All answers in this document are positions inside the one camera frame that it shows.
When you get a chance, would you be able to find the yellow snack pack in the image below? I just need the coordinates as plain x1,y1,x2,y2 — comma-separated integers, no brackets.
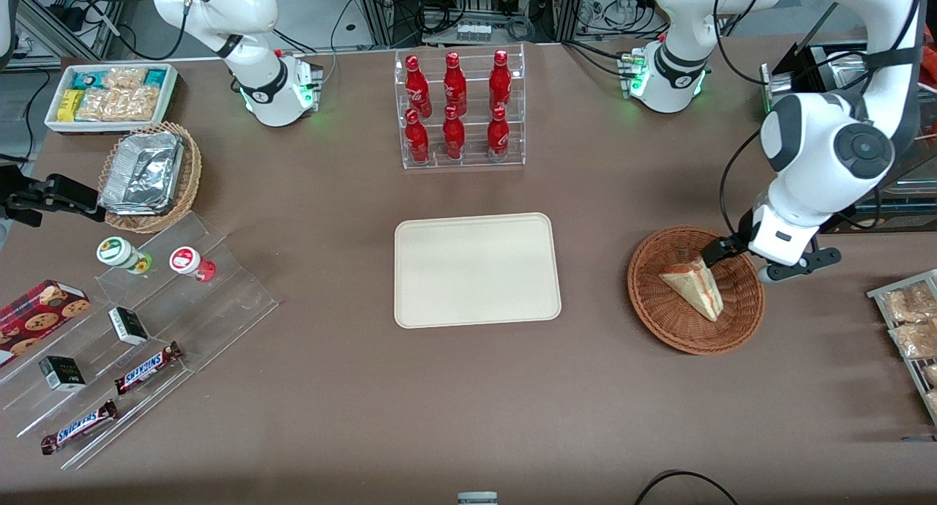
57,89,86,122

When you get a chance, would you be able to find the clear acrylic bottle rack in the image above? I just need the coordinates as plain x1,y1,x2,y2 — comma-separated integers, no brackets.
394,42,526,171

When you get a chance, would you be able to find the clear acrylic step display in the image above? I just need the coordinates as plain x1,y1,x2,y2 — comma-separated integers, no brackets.
0,211,280,471

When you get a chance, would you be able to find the green lid cup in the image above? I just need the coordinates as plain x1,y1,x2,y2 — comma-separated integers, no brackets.
96,236,153,275

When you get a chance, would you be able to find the beige plastic tray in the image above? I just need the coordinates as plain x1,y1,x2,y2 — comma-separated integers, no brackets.
394,212,562,329

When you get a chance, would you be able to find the grey wire rack tray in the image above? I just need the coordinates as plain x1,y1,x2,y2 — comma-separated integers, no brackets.
867,269,937,427

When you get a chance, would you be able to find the snickers chocolate bar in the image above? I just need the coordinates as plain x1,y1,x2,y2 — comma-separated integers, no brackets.
40,400,119,456
114,342,184,396

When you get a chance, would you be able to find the small black box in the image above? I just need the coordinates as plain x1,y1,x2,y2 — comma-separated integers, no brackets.
39,356,86,394
108,307,150,346

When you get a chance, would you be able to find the red cookie box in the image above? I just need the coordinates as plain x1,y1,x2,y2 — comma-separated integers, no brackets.
0,280,92,367

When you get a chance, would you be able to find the light wicker basket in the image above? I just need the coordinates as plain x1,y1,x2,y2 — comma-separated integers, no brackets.
97,121,203,234

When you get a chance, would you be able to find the triangular sandwich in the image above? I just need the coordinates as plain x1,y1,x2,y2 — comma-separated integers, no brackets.
658,259,725,323

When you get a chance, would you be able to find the red cola bottle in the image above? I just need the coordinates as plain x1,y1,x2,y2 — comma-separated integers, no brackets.
405,55,433,118
405,108,431,164
444,51,468,115
442,105,466,160
487,106,510,161
489,49,512,111

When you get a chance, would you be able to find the aluminium foil container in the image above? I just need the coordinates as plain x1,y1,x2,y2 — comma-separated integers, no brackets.
99,130,185,216

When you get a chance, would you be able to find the black floor cable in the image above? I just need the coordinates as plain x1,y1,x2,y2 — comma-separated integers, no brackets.
633,470,740,505

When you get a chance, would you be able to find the round brown wicker basket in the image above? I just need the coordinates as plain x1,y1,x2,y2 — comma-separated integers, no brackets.
627,225,766,356

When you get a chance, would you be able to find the clear fried snack bag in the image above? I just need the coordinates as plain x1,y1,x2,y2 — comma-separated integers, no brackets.
881,283,937,323
889,322,937,360

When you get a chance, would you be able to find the white rectangular snack tray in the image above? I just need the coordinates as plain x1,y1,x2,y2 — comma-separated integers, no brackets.
44,63,179,135

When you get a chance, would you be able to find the black food warmer cabinet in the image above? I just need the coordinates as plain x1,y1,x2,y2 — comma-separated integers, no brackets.
760,40,937,235

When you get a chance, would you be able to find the clear cracker bag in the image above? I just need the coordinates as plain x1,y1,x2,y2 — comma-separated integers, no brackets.
76,86,160,122
102,67,149,91

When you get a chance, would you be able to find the red lid cup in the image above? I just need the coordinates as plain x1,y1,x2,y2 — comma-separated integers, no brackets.
169,247,217,283

